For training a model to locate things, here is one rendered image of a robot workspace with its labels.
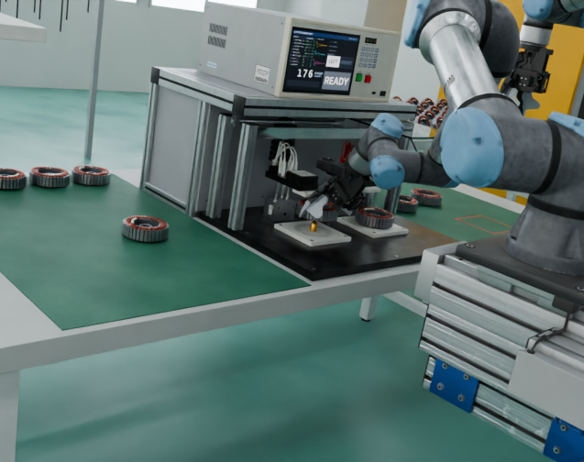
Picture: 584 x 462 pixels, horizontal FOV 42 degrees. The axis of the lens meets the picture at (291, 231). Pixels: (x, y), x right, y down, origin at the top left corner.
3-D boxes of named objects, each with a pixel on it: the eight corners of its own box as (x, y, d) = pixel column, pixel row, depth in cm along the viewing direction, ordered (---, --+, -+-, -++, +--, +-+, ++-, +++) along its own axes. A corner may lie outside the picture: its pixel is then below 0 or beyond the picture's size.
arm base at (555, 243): (612, 268, 124) (630, 211, 122) (573, 281, 114) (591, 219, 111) (530, 237, 134) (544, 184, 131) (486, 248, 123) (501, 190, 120)
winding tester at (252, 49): (388, 102, 227) (402, 33, 221) (279, 97, 198) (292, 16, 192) (303, 78, 254) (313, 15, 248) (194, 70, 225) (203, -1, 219)
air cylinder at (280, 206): (293, 219, 216) (297, 201, 214) (273, 221, 211) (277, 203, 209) (282, 214, 219) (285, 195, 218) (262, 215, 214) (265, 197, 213)
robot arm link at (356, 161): (349, 143, 187) (372, 143, 192) (340, 156, 189) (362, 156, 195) (366, 165, 183) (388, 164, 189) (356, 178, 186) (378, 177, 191)
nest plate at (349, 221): (408, 234, 221) (409, 229, 221) (373, 238, 211) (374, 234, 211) (370, 217, 231) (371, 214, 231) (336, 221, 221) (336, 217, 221)
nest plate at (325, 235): (350, 241, 205) (351, 236, 204) (310, 247, 195) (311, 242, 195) (314, 224, 215) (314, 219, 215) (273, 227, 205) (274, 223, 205)
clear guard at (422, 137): (474, 162, 217) (479, 141, 215) (422, 164, 201) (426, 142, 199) (391, 135, 239) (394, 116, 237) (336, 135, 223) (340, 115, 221)
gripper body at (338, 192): (335, 214, 192) (359, 181, 185) (318, 189, 196) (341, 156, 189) (355, 212, 198) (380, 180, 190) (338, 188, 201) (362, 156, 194)
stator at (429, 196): (402, 197, 272) (405, 187, 271) (427, 197, 277) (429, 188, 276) (422, 206, 263) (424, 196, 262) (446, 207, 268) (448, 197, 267)
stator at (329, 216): (345, 221, 203) (347, 208, 202) (314, 225, 196) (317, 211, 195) (316, 209, 211) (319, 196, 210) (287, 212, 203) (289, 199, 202)
